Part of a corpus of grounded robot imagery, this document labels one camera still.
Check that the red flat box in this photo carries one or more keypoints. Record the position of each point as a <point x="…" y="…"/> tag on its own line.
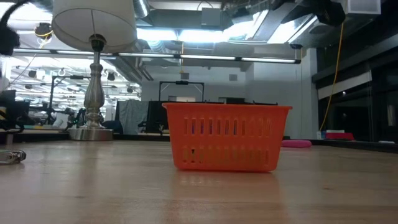
<point x="339" y="136"/>

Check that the black gantry stand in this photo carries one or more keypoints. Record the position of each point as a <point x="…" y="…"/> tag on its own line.
<point x="182" y="82"/>

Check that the LED light bar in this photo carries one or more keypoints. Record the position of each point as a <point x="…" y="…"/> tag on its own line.
<point x="211" y="57"/>

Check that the silver table lamp white shade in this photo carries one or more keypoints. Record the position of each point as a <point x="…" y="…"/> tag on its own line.
<point x="93" y="21"/>

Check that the grey cloth cover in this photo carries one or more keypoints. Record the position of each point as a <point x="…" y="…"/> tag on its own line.
<point x="133" y="116"/>

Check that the pink flat cushion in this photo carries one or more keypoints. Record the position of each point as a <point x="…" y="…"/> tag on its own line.
<point x="296" y="143"/>

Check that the black aluminium table frame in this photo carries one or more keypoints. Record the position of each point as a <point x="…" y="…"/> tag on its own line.
<point x="357" y="145"/>

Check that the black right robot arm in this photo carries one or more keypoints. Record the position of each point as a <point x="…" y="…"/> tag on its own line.
<point x="329" y="12"/>

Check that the orange plastic basket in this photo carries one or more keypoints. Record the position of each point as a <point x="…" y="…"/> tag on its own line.
<point x="227" y="161"/>

